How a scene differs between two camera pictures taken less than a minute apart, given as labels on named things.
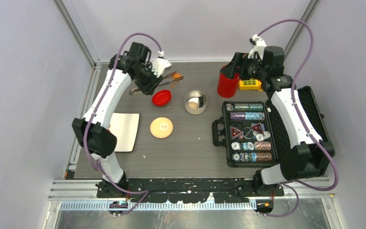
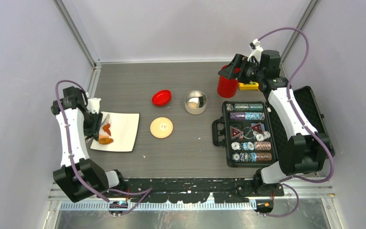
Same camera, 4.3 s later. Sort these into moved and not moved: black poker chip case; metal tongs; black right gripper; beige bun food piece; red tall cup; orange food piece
Moved: metal tongs; orange food piece
Not moved: beige bun food piece; black right gripper; black poker chip case; red tall cup
